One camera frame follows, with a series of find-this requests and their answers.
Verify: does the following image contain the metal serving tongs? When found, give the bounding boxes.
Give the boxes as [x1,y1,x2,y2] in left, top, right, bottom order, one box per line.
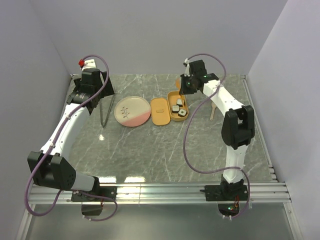
[99,94,116,128]

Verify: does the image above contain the sushi roll white top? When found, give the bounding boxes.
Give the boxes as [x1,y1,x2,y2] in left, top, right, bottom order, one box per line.
[176,98,184,107]

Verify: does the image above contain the sushi roll green centre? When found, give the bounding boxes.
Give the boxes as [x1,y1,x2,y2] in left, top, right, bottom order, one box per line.
[171,105,180,114]

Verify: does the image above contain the orange lunch box base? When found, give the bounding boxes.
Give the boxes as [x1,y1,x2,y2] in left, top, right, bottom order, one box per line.
[167,90,189,122]

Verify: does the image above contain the sushi roll red centre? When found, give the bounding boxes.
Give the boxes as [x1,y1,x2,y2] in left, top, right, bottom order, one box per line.
[178,108,188,118]

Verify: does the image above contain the beige plastic spoon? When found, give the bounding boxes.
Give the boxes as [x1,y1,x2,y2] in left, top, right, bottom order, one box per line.
[209,102,217,121]

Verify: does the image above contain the orange lunch box lid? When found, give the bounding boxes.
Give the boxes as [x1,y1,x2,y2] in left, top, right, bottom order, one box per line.
[150,97,171,126]

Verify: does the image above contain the orange plastic fork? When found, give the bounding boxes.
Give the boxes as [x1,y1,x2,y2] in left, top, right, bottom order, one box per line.
[175,78,181,94]

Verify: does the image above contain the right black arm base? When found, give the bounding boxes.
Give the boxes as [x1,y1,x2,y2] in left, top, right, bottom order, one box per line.
[199,181,251,220]

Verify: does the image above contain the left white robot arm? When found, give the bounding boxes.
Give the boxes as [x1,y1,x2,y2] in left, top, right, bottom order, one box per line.
[27,68,114,201]

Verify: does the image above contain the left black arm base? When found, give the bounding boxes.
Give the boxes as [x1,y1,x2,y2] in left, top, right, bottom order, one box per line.
[71,186,117,217]

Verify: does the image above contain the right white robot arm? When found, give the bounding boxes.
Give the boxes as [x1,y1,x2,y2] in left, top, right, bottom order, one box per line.
[179,58,255,200]

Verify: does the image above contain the pink and cream plate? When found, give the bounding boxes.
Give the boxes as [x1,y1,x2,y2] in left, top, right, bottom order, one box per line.
[114,96,151,127]

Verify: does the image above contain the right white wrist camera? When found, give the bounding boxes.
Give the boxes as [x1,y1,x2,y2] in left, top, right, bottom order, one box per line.
[183,58,190,77]

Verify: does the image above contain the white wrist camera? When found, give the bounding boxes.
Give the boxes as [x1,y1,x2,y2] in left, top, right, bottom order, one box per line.
[78,59,97,72]
[183,58,190,77]

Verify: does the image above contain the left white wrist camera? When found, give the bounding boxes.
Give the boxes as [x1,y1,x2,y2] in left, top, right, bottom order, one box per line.
[78,59,97,72]

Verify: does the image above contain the aluminium mounting rail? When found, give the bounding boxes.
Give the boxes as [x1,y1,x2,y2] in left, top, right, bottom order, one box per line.
[28,182,291,205]

